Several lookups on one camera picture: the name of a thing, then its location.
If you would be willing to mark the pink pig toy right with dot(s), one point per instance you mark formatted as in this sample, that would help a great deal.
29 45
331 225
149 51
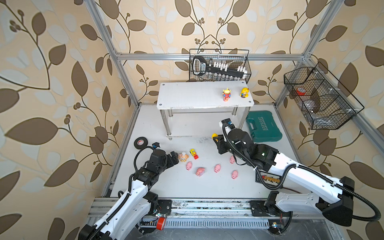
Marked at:
232 160

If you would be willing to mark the aluminium frame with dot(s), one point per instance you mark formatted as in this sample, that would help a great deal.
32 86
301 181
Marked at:
343 39

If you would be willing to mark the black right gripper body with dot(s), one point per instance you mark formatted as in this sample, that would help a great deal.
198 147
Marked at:
225 146

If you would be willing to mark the black wire basket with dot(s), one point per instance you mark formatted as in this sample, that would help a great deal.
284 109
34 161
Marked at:
231 57
329 102

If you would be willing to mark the red tape roll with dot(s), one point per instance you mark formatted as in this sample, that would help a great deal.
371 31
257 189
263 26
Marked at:
301 91

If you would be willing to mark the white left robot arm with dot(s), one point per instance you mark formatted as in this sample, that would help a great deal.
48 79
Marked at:
136 202

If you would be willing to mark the yellow red toy car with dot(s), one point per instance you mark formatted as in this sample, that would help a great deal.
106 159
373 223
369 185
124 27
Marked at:
194 154

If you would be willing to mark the large pink pig toy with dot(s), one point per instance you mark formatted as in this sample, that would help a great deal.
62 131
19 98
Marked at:
200 172

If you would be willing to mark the orange cat toy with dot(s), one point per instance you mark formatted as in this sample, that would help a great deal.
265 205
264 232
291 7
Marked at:
183 157

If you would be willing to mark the red emergency button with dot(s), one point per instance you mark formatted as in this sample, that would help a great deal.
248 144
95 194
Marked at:
161 223

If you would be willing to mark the pink pig toy middle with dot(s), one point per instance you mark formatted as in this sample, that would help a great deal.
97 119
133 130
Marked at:
217 168

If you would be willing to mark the pink pig toy lower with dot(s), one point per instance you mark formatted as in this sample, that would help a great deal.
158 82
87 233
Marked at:
234 174

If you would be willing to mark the black wire basket right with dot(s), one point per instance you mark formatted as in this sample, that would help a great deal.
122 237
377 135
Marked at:
329 102

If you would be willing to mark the black wire basket back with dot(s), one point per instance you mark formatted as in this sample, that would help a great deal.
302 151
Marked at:
231 57

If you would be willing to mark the alien figure toy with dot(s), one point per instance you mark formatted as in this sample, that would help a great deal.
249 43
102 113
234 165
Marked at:
226 94

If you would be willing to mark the yellow bear toy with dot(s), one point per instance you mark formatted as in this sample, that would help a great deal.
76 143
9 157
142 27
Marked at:
244 93

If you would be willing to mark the green plastic tool case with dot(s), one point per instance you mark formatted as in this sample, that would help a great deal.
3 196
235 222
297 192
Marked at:
263 127

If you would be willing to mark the black tape roll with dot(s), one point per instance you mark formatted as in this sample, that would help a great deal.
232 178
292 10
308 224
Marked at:
140 143

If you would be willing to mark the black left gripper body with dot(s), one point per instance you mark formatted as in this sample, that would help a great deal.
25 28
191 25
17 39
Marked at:
166 163

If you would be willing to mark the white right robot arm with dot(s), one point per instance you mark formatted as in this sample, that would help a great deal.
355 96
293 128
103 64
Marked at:
331 197

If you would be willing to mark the black socket set holder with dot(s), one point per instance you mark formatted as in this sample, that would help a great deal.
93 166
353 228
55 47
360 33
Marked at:
201 66

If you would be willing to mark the white two-tier shelf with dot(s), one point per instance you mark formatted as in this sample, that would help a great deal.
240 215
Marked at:
195 109

